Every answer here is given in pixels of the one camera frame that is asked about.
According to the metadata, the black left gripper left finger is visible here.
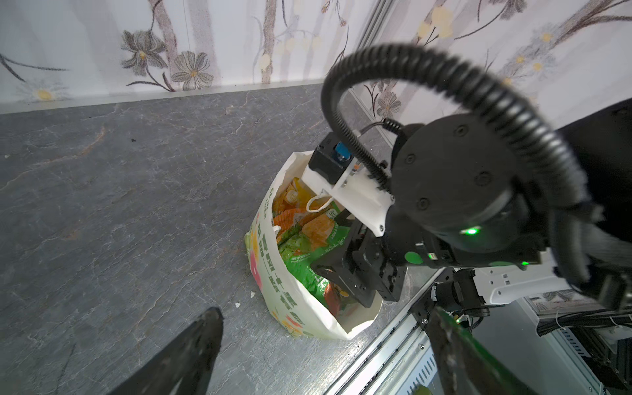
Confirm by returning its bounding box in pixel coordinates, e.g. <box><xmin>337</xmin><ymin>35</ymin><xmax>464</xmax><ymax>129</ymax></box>
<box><xmin>111</xmin><ymin>307</ymin><xmax>224</xmax><ymax>394</ymax></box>

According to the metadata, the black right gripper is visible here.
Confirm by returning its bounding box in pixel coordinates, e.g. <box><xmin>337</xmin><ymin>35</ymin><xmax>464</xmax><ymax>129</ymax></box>
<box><xmin>311</xmin><ymin>217</ymin><xmax>407</xmax><ymax>308</ymax></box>

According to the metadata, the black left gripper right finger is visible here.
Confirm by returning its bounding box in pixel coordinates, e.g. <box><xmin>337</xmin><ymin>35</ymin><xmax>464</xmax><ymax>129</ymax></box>
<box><xmin>426</xmin><ymin>308</ymin><xmax>535</xmax><ymax>395</ymax></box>

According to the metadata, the green snack packet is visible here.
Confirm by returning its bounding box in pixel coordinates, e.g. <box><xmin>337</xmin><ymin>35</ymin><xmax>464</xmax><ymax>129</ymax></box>
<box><xmin>279</xmin><ymin>214</ymin><xmax>350</xmax><ymax>317</ymax></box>

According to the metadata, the white printed paper bag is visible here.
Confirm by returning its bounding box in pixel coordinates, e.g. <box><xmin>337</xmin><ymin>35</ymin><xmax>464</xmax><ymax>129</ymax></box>
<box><xmin>245</xmin><ymin>151</ymin><xmax>383</xmax><ymax>341</ymax></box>

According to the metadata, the orange pink snack packet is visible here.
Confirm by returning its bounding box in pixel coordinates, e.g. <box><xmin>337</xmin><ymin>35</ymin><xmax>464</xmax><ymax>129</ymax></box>
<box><xmin>272</xmin><ymin>177</ymin><xmax>332</xmax><ymax>245</ymax></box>

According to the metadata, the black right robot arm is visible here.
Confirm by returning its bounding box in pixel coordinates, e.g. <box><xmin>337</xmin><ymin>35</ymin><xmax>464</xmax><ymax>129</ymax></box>
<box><xmin>308</xmin><ymin>100</ymin><xmax>631</xmax><ymax>317</ymax></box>

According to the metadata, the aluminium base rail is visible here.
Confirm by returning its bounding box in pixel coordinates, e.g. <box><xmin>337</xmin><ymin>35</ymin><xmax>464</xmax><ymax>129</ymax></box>
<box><xmin>325</xmin><ymin>270</ymin><xmax>449</xmax><ymax>394</ymax></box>

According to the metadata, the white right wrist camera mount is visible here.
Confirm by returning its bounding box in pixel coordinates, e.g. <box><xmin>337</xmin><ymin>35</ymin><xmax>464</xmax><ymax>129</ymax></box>
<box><xmin>301</xmin><ymin>133</ymin><xmax>393</xmax><ymax>237</ymax></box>

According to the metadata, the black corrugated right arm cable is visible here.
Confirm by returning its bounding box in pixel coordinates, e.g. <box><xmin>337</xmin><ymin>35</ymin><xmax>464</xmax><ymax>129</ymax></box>
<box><xmin>320</xmin><ymin>43</ymin><xmax>618</xmax><ymax>297</ymax></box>

